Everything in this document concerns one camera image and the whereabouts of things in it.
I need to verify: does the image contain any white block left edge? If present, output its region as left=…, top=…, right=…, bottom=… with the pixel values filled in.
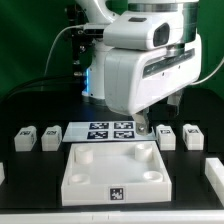
left=0, top=163, right=5, bottom=185

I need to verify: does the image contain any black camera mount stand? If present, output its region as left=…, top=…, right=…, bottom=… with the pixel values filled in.
left=65, top=3, right=92, bottom=77

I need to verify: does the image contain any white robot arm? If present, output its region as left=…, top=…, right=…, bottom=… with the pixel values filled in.
left=76, top=0, right=202, bottom=135

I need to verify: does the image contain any white block edge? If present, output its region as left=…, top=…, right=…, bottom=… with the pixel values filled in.
left=0, top=163, right=5, bottom=185
left=205, top=158, right=224, bottom=206

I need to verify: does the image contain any white front rail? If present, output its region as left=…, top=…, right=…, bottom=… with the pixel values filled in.
left=0, top=210, right=224, bottom=224

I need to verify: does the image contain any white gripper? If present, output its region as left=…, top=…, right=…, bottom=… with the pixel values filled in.
left=104, top=35, right=202, bottom=135

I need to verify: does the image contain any white cable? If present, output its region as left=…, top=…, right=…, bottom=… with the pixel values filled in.
left=43, top=23, right=86, bottom=78

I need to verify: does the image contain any black cable bundle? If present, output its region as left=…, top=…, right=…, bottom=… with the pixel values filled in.
left=0, top=75, right=84, bottom=104

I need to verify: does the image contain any white block right edge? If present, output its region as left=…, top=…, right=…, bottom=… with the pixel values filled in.
left=205, top=158, right=224, bottom=206

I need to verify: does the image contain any sheet with four tags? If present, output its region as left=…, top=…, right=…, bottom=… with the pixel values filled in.
left=63, top=121, right=156, bottom=143

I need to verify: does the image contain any white square tabletop part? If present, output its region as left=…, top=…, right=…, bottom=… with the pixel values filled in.
left=61, top=141, right=172, bottom=206

